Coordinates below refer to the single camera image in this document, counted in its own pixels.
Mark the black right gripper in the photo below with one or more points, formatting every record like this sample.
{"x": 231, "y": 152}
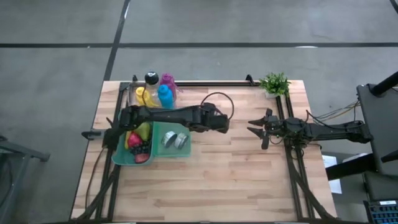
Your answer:
{"x": 275, "y": 126}

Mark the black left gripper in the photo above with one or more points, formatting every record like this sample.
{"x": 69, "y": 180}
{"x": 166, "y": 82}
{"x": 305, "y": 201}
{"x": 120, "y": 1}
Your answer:
{"x": 214, "y": 119}

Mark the silver tin can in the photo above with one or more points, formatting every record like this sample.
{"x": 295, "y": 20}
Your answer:
{"x": 168, "y": 139}
{"x": 181, "y": 140}

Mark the blue plastic bottle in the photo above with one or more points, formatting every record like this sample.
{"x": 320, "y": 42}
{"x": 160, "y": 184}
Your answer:
{"x": 165, "y": 96}

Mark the magenta plastic bottle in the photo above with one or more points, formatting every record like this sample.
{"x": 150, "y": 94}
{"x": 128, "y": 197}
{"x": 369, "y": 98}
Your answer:
{"x": 168, "y": 80}

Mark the green pear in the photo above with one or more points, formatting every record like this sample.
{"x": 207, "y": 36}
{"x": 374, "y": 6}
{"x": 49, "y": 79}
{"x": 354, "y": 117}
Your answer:
{"x": 143, "y": 130}

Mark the clear bottle black cap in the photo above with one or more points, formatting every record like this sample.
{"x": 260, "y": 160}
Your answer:
{"x": 151, "y": 79}

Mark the yellow mustard bottle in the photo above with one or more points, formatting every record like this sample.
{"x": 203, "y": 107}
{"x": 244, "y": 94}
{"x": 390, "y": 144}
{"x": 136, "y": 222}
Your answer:
{"x": 142, "y": 96}

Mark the dark grape bunch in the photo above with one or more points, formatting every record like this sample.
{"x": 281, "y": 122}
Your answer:
{"x": 141, "y": 148}

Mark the dark maroon fruit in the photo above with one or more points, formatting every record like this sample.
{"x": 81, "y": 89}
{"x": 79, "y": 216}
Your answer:
{"x": 142, "y": 157}

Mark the red round fruit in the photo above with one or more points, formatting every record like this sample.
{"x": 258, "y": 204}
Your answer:
{"x": 134, "y": 140}

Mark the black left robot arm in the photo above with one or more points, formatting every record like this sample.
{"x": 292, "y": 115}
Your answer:
{"x": 161, "y": 115}

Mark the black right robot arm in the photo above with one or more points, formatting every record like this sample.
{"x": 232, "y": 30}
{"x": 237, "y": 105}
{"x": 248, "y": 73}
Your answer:
{"x": 329, "y": 130}

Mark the small green potted plant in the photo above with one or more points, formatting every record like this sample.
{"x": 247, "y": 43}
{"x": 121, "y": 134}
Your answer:
{"x": 275, "y": 84}

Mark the translucent teal bin lid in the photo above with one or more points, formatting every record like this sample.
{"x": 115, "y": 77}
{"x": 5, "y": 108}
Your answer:
{"x": 171, "y": 149}

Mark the white paper sheet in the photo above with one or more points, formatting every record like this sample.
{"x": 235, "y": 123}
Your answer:
{"x": 329, "y": 161}

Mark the clear plastic container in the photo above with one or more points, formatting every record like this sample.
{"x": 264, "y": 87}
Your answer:
{"x": 132, "y": 93}

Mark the teal plastic bin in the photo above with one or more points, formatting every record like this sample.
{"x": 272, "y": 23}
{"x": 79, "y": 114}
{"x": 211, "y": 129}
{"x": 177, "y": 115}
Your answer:
{"x": 124, "y": 155}

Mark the backlit keyboard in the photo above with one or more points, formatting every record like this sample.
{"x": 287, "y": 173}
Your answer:
{"x": 384, "y": 214}

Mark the grey metal stand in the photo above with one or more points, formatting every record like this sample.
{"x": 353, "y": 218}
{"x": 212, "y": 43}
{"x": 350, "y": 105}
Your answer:
{"x": 25, "y": 152}

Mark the long black frame crossbar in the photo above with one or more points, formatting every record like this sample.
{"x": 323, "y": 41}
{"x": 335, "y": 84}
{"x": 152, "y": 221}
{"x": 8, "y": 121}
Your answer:
{"x": 211, "y": 83}

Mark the black corner bracket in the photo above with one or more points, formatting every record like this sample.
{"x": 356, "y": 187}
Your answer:
{"x": 135, "y": 78}
{"x": 249, "y": 79}

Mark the black aluminium frame rails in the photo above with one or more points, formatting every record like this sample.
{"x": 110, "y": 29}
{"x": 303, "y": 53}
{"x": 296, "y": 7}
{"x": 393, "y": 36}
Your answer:
{"x": 105, "y": 193}
{"x": 296, "y": 199}

